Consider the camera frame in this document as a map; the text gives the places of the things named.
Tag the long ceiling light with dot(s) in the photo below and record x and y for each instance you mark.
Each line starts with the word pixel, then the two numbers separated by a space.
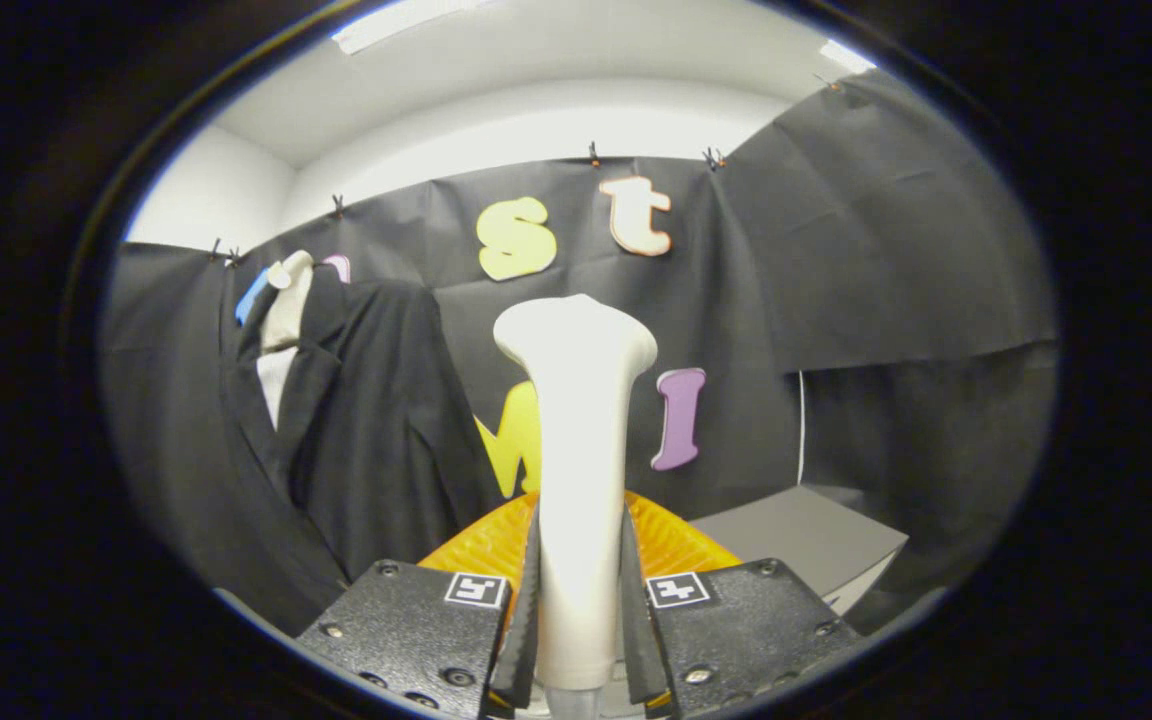
pixel 406 20

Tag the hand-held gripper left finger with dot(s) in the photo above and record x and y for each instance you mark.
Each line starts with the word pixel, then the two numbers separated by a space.
pixel 524 650

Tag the white garment steamer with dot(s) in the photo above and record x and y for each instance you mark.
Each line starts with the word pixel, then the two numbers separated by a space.
pixel 578 450

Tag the grey cabinet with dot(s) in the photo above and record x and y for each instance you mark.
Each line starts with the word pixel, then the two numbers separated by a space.
pixel 796 535

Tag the black backdrop cloth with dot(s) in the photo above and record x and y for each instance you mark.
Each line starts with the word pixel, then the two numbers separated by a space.
pixel 886 230

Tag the black jacket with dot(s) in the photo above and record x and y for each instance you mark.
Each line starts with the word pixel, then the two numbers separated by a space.
pixel 376 430

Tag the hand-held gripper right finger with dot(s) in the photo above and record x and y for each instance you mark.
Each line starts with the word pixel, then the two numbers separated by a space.
pixel 638 650

